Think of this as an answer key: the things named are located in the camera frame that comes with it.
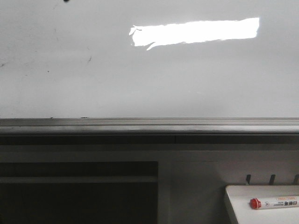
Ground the white whiteboard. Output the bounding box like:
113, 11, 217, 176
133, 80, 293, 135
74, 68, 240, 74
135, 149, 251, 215
0, 0, 299, 119

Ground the white marker red cap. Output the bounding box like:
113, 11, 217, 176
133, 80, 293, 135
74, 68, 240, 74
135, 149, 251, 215
249, 196, 299, 210

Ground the white shelf tray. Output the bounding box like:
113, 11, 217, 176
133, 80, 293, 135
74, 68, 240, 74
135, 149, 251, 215
224, 185, 299, 224

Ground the grey aluminium marker tray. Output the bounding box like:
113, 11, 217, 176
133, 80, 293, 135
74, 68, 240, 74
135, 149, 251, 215
0, 118, 299, 136

